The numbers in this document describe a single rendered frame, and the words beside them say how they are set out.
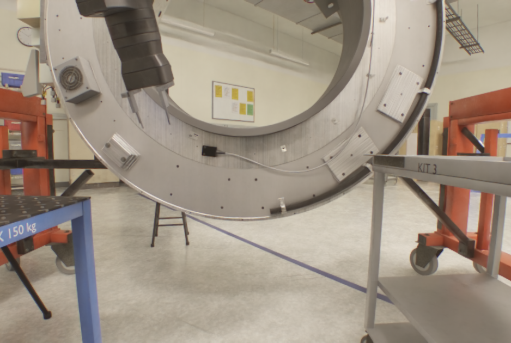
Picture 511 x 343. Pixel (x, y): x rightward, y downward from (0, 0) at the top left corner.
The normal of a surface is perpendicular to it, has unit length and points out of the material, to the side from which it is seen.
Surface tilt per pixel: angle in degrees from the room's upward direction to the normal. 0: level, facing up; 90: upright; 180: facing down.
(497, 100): 90
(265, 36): 90
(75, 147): 90
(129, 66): 110
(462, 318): 0
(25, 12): 90
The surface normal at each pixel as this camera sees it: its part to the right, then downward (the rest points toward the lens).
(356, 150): 0.00, 0.08
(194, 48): 0.64, 0.07
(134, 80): -0.11, 0.47
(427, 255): -0.93, 0.02
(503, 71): -0.77, 0.04
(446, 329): 0.00, -1.00
